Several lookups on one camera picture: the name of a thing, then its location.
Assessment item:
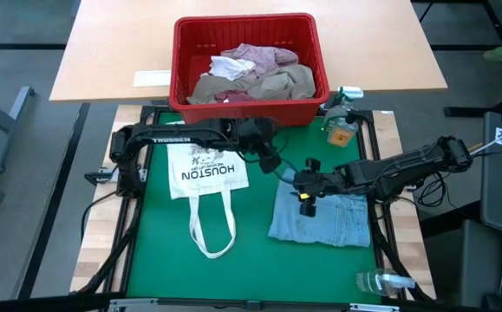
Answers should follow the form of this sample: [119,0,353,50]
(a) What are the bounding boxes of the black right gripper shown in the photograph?
[292,158,350,218]

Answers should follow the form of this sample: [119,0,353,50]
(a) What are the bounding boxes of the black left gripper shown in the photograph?
[231,116,283,174]

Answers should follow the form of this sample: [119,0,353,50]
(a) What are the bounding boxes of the light blue denim jeans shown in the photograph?
[268,167,372,248]

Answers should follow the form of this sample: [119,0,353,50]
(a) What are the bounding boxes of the white printed tote bag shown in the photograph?
[166,120,251,260]

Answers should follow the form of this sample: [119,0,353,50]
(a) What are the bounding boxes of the beige garment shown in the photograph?
[186,63,316,106]

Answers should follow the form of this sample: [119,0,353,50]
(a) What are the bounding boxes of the white garment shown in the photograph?
[209,55,257,82]

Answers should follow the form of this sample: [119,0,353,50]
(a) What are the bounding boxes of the pink garment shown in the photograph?
[213,42,300,104]

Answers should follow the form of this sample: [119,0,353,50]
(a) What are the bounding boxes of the red plastic laundry basket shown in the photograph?
[168,12,331,127]

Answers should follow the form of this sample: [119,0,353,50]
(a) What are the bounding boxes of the spray bottle with orange label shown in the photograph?
[321,86,364,148]

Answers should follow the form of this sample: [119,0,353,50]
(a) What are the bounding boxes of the green table mat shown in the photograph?
[127,111,381,300]

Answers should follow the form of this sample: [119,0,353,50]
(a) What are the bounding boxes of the clear empty plastic bottle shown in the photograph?
[355,268,417,297]

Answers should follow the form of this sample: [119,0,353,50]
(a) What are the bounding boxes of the white label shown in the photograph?
[134,69,173,88]

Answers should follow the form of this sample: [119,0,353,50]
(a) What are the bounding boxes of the light wooden desk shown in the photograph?
[49,0,449,104]

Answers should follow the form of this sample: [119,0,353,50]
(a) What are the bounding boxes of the black computer mouse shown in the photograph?
[482,293,502,312]

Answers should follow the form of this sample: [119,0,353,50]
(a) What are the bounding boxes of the grey metal table leg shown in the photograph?
[0,85,37,174]

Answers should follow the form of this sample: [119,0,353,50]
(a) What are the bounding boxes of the black metal table frame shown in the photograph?
[70,105,436,311]

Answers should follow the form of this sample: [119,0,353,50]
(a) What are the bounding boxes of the black cable bundle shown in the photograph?
[413,171,451,209]

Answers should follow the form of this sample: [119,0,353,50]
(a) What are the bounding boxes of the white cable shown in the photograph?
[469,117,502,157]

